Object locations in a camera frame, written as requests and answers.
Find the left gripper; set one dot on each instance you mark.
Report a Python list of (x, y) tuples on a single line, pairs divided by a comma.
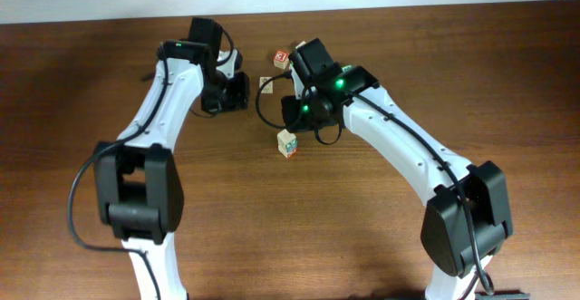
[(242, 99)]

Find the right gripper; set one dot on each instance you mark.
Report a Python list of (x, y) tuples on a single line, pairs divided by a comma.
[(293, 115)]

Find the white wooden block red side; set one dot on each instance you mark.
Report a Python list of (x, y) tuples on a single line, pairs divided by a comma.
[(287, 140)]

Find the red letter U block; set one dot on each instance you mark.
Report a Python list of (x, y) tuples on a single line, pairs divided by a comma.
[(287, 153)]

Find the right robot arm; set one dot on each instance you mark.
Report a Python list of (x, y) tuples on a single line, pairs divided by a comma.
[(467, 215)]

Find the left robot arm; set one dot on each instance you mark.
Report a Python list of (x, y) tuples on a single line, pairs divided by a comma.
[(139, 192)]

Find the wooden block brown picture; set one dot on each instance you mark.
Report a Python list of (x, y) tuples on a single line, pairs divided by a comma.
[(266, 85)]

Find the red number three block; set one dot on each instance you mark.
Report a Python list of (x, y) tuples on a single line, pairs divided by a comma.
[(281, 59)]

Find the wooden block blue side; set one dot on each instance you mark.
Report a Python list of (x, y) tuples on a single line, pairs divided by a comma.
[(300, 44)]

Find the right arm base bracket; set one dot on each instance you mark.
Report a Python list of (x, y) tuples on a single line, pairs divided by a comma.
[(507, 296)]

